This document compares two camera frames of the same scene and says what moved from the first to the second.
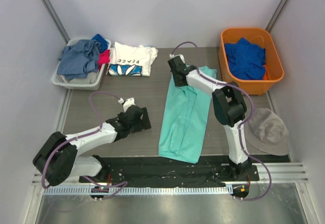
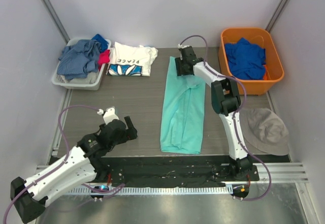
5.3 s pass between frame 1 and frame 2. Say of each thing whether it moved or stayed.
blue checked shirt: stayed
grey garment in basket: stayed
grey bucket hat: stayed
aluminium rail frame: stayed
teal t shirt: moved
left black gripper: moved
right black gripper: moved
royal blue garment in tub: stayed
